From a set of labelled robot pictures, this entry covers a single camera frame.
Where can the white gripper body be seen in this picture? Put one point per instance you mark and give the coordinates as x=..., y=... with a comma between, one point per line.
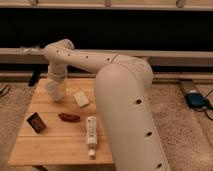
x=56, y=88

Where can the black rectangular eraser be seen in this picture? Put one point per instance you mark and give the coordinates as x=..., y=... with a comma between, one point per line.
x=36, y=122

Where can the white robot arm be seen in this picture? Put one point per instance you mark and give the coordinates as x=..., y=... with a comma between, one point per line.
x=120, y=89

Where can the small white box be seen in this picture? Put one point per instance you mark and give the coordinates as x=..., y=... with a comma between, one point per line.
x=81, y=99

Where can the dark red sausage toy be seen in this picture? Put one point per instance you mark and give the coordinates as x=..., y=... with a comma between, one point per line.
x=69, y=117

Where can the wooden table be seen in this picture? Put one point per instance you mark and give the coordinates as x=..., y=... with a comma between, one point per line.
x=61, y=143

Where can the blue device on floor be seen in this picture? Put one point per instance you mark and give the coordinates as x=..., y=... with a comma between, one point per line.
x=196, y=100

